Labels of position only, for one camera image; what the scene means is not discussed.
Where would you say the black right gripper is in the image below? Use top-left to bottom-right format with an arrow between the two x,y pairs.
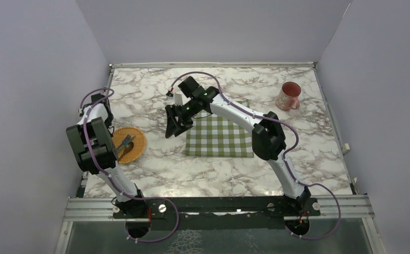
164,99 -> 198,140

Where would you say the green white checkered cloth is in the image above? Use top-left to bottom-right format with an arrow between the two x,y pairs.
185,111 -> 254,158

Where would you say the pink ceramic mug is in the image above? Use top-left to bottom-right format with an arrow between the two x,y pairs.
276,81 -> 302,111

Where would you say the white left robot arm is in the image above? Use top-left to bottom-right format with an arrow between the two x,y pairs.
66,90 -> 147,217

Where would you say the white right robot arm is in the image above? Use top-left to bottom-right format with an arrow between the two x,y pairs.
165,73 -> 311,215

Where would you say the orange woven plate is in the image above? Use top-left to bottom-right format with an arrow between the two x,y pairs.
112,127 -> 147,164

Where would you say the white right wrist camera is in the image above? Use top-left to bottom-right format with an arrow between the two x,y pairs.
173,93 -> 184,106

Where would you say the blue handled utensil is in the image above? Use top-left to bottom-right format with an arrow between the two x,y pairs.
116,135 -> 135,153

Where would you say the brown handled utensil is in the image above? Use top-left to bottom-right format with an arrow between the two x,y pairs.
117,142 -> 134,161

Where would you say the aluminium mounting rail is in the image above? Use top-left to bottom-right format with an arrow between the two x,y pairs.
63,195 -> 375,222

